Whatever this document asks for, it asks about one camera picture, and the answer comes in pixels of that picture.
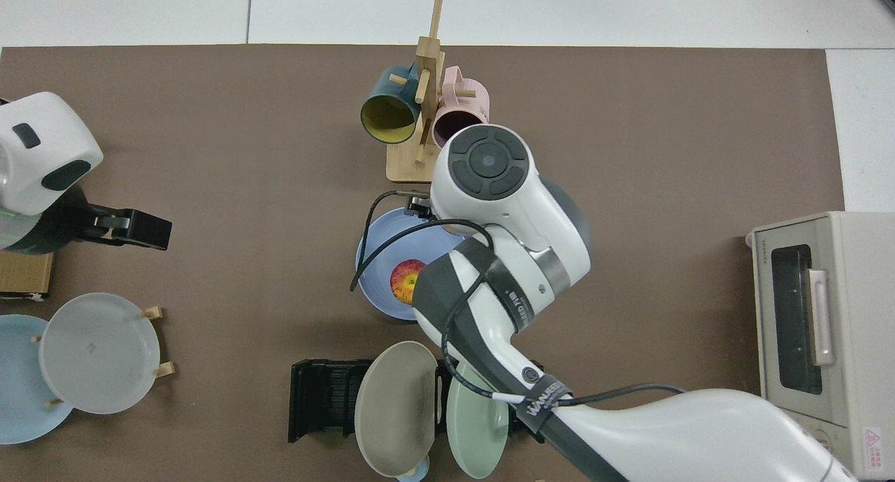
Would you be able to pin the pink cup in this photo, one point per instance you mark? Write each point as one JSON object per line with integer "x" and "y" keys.
{"x": 461, "y": 111}

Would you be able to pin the black dish rack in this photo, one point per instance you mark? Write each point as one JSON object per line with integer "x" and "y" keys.
{"x": 321, "y": 398}

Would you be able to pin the wooden cup stand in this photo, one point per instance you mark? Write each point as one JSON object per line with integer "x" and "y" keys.
{"x": 409, "y": 164}

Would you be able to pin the beige plate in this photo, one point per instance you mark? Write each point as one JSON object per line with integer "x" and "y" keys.
{"x": 395, "y": 412}

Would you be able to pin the light blue plate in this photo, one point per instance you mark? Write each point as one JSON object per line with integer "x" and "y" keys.
{"x": 21, "y": 377}

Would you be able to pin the red yellow apple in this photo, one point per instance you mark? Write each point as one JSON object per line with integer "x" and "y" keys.
{"x": 405, "y": 280}

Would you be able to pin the pale toaster oven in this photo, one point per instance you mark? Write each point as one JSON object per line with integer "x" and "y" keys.
{"x": 839, "y": 328}

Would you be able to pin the small blue round thing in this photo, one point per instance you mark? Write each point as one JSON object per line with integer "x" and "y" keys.
{"x": 414, "y": 472}

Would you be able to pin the dark blue cup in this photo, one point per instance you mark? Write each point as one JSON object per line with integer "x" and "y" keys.
{"x": 384, "y": 115}

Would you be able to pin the brown table cloth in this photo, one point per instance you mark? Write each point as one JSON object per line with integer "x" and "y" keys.
{"x": 210, "y": 153}

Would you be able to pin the wooden plate rack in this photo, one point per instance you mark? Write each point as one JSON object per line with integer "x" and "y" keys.
{"x": 154, "y": 313}

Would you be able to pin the pale green plate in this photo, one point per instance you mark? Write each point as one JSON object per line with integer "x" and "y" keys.
{"x": 479, "y": 433}

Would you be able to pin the grey plate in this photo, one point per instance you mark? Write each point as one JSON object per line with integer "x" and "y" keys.
{"x": 98, "y": 352}

